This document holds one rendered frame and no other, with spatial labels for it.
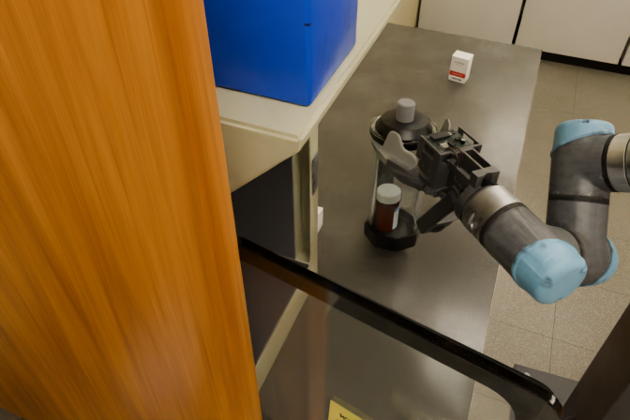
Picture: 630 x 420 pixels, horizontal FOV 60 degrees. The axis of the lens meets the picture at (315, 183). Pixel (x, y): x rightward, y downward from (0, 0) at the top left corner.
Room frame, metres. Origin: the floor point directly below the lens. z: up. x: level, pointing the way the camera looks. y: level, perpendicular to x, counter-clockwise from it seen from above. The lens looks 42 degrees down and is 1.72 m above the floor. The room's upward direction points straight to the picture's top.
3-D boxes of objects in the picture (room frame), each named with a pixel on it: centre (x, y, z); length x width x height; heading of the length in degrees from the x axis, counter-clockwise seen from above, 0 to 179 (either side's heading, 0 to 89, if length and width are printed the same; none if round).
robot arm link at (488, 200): (0.51, -0.23, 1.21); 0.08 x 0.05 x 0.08; 114
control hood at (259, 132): (0.45, 0.00, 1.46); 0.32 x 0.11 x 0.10; 158
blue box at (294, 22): (0.38, 0.03, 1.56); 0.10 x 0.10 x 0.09; 68
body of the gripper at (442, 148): (0.59, -0.20, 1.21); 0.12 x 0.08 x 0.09; 24
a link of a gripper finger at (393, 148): (0.66, -0.12, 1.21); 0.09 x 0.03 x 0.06; 49
